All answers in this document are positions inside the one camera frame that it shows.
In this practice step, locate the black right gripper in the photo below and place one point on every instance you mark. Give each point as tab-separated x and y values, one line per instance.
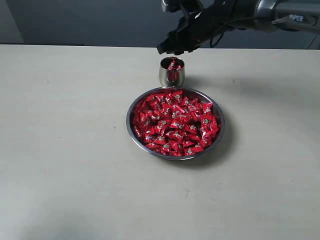
195	28

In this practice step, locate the red object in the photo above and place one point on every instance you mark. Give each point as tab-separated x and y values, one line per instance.
175	65

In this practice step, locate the pile of red candies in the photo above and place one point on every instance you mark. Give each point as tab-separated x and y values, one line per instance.
175	125

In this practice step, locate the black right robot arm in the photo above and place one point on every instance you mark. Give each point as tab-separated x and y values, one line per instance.
286	15

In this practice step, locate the round stainless steel bowl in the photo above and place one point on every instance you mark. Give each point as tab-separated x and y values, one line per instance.
132	130

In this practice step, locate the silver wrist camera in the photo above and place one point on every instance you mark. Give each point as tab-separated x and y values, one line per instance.
173	6

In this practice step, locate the shiny steel cup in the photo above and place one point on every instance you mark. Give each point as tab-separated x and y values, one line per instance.
171	78

